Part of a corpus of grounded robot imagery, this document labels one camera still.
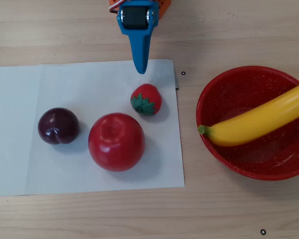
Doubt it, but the blue gripper body with servo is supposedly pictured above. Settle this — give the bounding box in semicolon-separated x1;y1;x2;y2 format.
121;5;153;29

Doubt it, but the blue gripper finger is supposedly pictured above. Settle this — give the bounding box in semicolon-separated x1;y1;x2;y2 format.
116;0;159;75

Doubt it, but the yellow toy banana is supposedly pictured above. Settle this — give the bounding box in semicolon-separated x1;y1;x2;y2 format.
197;81;299;147

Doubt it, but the red speckled enamel bowl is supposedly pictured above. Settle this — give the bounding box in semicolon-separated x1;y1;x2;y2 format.
195;65;299;181

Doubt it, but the red toy strawberry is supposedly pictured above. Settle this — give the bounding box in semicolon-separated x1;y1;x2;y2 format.
130;83;162;116

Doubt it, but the white paper sheet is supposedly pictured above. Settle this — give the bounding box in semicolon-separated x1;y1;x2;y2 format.
0;59;185;197

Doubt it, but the red toy apple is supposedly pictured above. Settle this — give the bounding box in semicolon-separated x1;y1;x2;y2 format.
88;112;146;172

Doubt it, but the dark purple toy plum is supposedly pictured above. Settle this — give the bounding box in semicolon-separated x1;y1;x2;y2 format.
37;107;81;145

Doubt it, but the red white black servo cable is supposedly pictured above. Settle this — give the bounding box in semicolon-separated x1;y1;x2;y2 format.
108;0;123;13

